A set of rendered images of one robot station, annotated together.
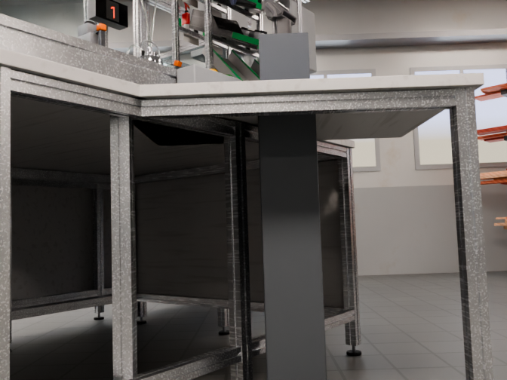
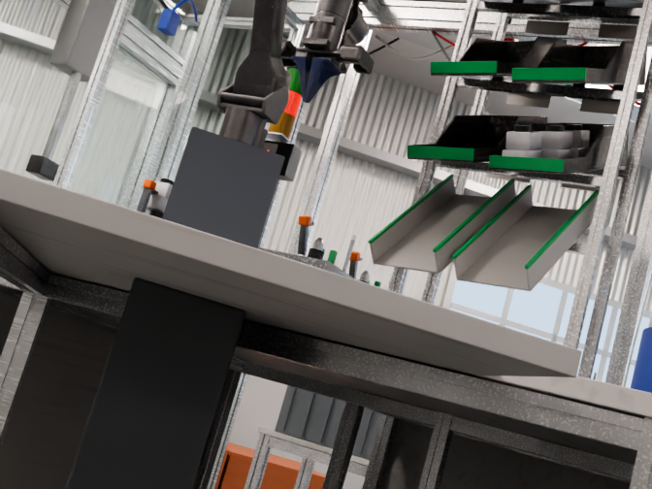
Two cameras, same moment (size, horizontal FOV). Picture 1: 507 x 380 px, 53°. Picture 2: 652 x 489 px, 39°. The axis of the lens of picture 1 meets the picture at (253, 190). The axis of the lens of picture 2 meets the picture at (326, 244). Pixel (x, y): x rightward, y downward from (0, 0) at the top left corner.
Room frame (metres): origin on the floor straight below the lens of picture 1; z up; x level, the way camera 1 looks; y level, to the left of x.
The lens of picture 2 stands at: (1.45, -1.44, 0.72)
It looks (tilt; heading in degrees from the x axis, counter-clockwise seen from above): 10 degrees up; 81
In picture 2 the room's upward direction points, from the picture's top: 16 degrees clockwise
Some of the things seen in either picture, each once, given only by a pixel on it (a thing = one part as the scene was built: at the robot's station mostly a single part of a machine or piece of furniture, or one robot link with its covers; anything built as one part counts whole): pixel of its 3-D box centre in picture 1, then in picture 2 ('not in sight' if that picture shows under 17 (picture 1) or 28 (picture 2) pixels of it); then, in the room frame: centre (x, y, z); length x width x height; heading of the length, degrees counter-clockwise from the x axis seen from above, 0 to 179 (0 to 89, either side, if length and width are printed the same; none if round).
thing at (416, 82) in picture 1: (284, 117); (224, 298); (1.53, -0.10, 0.84); 0.90 x 0.70 x 0.03; 90
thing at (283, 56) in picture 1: (283, 75); (214, 214); (1.48, -0.10, 0.96); 0.14 x 0.14 x 0.20; 0
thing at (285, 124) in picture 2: not in sight; (280, 125); (1.57, 0.44, 1.29); 0.05 x 0.05 x 0.05
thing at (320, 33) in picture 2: not in sight; (323, 41); (1.57, 0.04, 1.33); 0.19 x 0.06 x 0.08; 143
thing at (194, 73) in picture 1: (210, 84); not in sight; (1.46, 0.11, 0.93); 0.21 x 0.07 x 0.06; 143
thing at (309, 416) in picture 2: not in sight; (367, 427); (2.38, 2.25, 0.73); 0.62 x 0.42 x 0.23; 143
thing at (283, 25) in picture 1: (281, 32); (242, 134); (1.48, -0.10, 1.09); 0.07 x 0.07 x 0.06; 0
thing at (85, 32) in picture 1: (87, 35); (165, 198); (1.39, 0.44, 1.06); 0.08 x 0.04 x 0.07; 53
